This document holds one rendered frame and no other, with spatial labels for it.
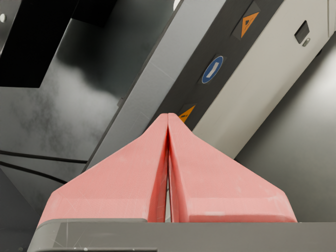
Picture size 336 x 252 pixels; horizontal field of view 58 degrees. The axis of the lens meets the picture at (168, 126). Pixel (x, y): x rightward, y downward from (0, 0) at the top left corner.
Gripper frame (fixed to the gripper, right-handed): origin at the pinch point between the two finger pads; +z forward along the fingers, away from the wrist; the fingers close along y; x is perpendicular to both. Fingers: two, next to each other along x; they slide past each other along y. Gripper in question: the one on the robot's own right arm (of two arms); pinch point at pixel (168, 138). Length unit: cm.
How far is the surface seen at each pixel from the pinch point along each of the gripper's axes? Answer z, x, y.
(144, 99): 18.2, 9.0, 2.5
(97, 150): 17.9, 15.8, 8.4
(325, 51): 93, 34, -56
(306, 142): 78, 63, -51
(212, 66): 23.1, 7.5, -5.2
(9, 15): 28.2, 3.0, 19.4
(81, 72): 37.8, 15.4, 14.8
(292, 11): 37.9, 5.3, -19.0
